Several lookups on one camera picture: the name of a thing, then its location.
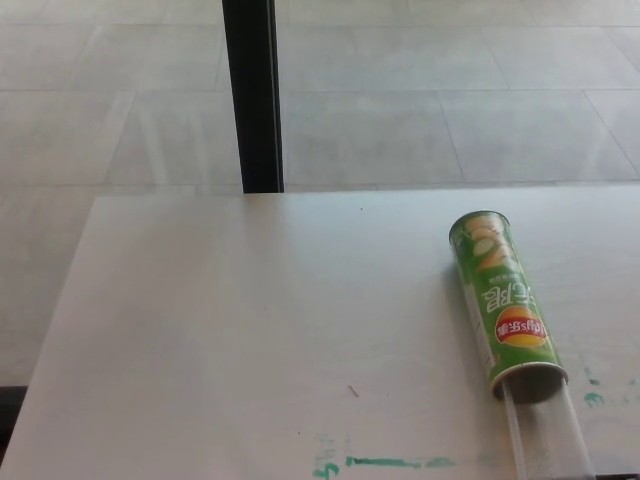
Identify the clear plastic chips tray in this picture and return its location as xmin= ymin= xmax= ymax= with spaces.
xmin=498 ymin=377 xmax=598 ymax=480

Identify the green chips can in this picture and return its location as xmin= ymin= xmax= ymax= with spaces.
xmin=448 ymin=209 xmax=570 ymax=404

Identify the black vertical post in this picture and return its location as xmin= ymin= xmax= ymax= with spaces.
xmin=222 ymin=0 xmax=286 ymax=194

